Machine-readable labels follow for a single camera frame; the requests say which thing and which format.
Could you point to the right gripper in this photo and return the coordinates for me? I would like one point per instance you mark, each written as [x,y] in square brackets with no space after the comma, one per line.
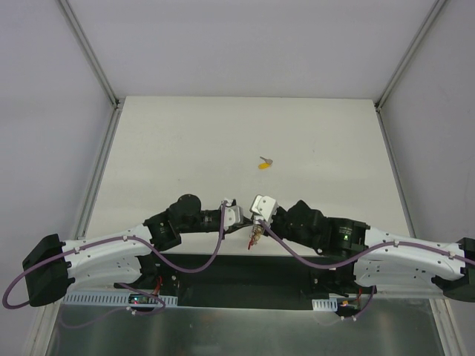
[262,228]

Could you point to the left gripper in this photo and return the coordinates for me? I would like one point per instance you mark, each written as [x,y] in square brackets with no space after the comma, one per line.
[244,225]

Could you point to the red grey carabiner keyring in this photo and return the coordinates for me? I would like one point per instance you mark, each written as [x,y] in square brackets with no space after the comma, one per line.
[255,235]

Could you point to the key with yellow tag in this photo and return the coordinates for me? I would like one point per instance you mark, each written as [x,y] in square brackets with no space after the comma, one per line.
[265,163]

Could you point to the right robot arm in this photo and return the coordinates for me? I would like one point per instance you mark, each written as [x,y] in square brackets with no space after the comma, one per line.
[376,257]

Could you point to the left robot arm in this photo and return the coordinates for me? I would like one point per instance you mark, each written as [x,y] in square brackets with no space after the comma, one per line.
[55,267]

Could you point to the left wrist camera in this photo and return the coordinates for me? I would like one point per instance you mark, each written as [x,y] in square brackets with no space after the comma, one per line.
[232,214]

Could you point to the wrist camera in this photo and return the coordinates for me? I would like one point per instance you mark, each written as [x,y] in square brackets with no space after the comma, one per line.
[232,214]
[263,209]

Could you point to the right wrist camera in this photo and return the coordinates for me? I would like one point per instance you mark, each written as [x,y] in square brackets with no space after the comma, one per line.
[263,209]

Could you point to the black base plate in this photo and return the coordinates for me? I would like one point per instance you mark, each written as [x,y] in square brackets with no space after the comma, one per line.
[245,282]

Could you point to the right white cable duct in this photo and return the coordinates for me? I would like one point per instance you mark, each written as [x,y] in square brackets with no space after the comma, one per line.
[325,305]

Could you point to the white cable duct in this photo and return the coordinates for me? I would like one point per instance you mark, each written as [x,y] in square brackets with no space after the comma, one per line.
[325,305]
[106,298]

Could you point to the left aluminium frame post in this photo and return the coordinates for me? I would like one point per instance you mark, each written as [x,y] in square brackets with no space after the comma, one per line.
[88,52]

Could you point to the aluminium frame post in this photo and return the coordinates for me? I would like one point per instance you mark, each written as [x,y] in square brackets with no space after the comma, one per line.
[409,55]
[88,52]

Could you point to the left white cable duct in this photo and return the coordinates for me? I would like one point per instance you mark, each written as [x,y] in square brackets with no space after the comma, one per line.
[106,298]

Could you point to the right aluminium frame post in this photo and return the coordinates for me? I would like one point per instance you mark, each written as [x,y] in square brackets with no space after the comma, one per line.
[409,55]

